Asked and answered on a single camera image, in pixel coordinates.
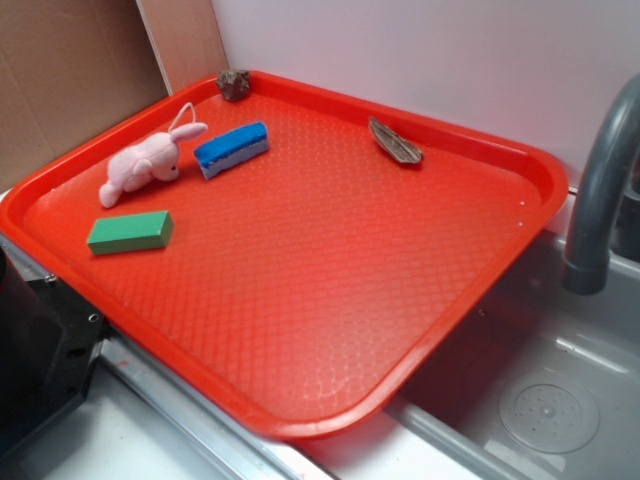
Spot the red plastic tray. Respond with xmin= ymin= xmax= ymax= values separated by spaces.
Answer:
xmin=1 ymin=72 xmax=568 ymax=439

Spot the grey faucet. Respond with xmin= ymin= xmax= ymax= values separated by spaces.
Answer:
xmin=562 ymin=76 xmax=639 ymax=295

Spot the pink plush bunny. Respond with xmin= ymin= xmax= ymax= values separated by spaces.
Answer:
xmin=98 ymin=102 xmax=208 ymax=208

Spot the brown bark piece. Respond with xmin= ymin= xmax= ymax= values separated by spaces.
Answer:
xmin=369 ymin=117 xmax=423 ymax=165

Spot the brown cardboard panel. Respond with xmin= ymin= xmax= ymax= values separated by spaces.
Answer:
xmin=0 ymin=0 xmax=172 ymax=194

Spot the grey plastic sink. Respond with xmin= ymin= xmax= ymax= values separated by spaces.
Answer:
xmin=300 ymin=207 xmax=639 ymax=479

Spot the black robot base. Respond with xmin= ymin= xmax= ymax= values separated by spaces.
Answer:
xmin=1 ymin=253 xmax=105 ymax=460

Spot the blue sponge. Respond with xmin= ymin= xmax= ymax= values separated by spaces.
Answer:
xmin=194 ymin=122 xmax=269 ymax=180

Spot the brown rock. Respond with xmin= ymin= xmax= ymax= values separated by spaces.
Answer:
xmin=216 ymin=70 xmax=251 ymax=102

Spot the green rectangular block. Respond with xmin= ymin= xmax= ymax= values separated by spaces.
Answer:
xmin=87 ymin=211 xmax=174 ymax=255

